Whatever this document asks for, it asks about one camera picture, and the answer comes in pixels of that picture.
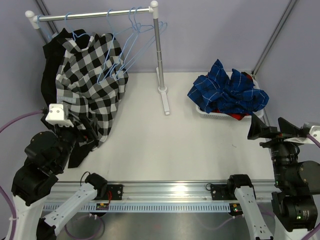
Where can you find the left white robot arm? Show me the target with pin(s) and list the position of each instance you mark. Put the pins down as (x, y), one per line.
(47, 156)

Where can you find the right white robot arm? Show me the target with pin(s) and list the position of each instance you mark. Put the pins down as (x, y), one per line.
(293, 205)

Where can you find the right aluminium frame post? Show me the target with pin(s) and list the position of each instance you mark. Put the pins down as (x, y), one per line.
(275, 34)

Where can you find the blue plaid shirt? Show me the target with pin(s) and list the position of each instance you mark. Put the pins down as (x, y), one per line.
(233, 94)

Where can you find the blue hanger of black shirt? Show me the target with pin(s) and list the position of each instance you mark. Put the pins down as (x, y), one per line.
(44, 29)

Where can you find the left aluminium frame post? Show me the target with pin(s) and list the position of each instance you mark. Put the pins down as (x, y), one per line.
(50, 25)

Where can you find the blue hanger of red shirt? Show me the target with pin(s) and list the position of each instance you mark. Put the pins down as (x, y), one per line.
(103, 75)

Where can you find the grey white plaid shirt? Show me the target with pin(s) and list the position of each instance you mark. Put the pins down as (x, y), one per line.
(76, 82)

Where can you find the aluminium mounting rail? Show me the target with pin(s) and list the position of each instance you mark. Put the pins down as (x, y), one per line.
(158, 191)

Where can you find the white plastic basket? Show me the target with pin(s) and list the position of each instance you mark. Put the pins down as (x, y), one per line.
(222, 116)

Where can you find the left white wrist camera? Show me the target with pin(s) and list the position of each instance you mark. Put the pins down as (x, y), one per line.
(58, 114)

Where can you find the red black plaid shirt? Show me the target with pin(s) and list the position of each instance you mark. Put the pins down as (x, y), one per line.
(237, 116)

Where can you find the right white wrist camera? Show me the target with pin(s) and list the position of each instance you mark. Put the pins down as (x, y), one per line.
(311, 131)

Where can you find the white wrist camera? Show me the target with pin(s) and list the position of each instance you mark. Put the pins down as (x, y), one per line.
(311, 131)
(58, 114)

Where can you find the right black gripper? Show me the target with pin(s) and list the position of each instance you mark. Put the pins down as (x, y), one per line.
(258, 129)

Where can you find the white slotted cable duct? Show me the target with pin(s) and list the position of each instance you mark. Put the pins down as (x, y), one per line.
(165, 207)

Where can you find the aluminium frame post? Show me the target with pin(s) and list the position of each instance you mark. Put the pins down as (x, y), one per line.
(275, 34)
(50, 25)

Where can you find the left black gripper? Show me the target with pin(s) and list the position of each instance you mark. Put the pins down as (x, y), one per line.
(89, 133)

